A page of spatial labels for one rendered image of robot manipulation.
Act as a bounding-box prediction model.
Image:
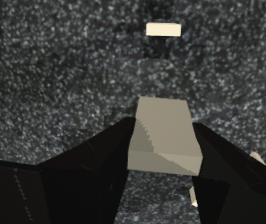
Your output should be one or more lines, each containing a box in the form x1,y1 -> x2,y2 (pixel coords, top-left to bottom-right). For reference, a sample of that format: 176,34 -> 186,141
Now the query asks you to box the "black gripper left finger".
0,116 -> 136,224

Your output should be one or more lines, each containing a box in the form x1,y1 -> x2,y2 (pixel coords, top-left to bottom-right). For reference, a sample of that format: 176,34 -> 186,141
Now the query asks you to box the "cream domino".
126,96 -> 202,176
146,23 -> 181,36
249,152 -> 265,164
189,186 -> 198,206

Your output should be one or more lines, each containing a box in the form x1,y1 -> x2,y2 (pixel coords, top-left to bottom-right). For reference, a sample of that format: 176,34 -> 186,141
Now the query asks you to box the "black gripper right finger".
192,123 -> 266,224

